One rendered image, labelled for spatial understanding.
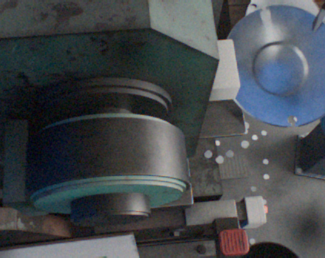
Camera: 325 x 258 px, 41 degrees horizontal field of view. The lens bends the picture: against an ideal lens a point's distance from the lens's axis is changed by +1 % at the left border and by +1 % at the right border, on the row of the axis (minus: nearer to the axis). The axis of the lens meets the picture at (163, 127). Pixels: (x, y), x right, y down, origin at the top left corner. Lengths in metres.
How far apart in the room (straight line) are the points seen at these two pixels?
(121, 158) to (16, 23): 0.15
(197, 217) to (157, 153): 0.77
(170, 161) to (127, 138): 0.05
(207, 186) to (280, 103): 0.32
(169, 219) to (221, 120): 0.31
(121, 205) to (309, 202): 1.54
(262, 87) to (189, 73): 0.61
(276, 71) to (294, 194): 0.98
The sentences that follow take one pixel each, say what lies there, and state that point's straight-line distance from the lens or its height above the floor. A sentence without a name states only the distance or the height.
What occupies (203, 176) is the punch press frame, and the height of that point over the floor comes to 0.65.
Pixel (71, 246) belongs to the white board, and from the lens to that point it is 1.30.
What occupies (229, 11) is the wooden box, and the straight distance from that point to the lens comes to 1.82.
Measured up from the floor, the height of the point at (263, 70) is 0.92.
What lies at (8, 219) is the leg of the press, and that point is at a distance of 1.04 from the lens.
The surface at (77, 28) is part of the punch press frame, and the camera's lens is 0.40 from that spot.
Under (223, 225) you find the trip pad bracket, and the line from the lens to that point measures 1.14.
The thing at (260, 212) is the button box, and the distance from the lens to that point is 1.24.
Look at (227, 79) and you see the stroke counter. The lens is 0.55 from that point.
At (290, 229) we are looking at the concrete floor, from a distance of 1.91.
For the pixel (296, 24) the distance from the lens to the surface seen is 1.01.
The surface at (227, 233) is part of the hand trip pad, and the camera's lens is 1.08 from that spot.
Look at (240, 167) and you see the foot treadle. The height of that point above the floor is 0.16.
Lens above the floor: 1.83
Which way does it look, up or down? 70 degrees down
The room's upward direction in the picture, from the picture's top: 1 degrees clockwise
